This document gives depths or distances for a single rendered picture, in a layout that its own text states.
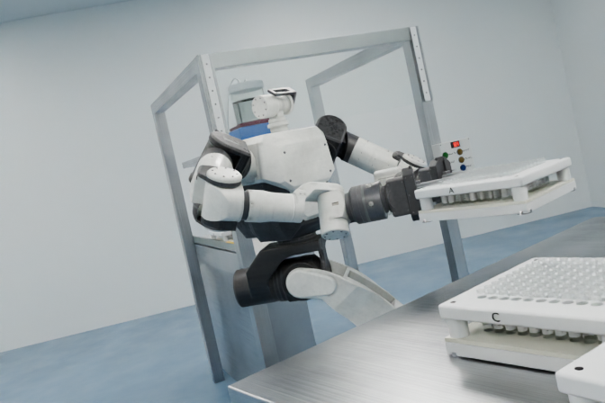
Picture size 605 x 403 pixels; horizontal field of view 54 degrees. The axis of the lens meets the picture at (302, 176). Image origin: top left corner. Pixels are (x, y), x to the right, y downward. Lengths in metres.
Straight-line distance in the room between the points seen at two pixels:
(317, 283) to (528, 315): 0.99
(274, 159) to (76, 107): 4.40
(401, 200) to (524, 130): 5.23
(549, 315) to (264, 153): 1.02
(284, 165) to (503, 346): 0.94
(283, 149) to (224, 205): 0.37
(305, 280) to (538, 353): 1.00
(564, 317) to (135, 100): 5.30
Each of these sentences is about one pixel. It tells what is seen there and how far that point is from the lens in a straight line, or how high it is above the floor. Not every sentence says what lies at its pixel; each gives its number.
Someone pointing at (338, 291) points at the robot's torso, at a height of 0.75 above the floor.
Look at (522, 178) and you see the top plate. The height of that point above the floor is 1.01.
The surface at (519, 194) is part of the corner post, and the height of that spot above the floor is 0.98.
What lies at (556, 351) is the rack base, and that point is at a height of 0.85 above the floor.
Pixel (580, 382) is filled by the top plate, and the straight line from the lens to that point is 0.60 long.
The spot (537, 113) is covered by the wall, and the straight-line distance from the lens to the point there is 6.62.
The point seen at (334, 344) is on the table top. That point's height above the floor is 0.83.
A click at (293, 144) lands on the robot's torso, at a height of 1.18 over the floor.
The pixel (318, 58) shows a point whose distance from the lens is 2.54.
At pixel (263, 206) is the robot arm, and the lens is 1.30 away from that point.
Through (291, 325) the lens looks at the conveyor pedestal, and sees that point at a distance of 2.68.
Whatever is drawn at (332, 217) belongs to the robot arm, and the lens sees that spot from 1.35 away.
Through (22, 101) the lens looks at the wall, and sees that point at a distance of 6.02.
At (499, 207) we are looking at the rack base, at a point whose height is 0.96.
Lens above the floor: 1.14
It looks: 2 degrees down
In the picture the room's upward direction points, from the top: 12 degrees counter-clockwise
